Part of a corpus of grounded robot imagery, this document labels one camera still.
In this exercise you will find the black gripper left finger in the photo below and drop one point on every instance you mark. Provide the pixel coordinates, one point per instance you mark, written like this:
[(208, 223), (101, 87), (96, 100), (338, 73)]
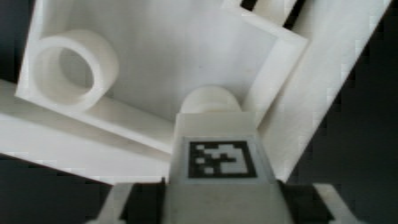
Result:
[(132, 205)]

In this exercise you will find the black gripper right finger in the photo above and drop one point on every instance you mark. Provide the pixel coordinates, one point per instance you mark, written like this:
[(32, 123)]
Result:
[(316, 205)]

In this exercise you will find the white chair leg block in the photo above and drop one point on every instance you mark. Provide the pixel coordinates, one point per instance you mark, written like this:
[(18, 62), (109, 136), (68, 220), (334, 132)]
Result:
[(222, 188)]

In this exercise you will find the white chair seat part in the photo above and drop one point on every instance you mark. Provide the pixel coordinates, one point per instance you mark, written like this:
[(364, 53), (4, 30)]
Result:
[(123, 53)]

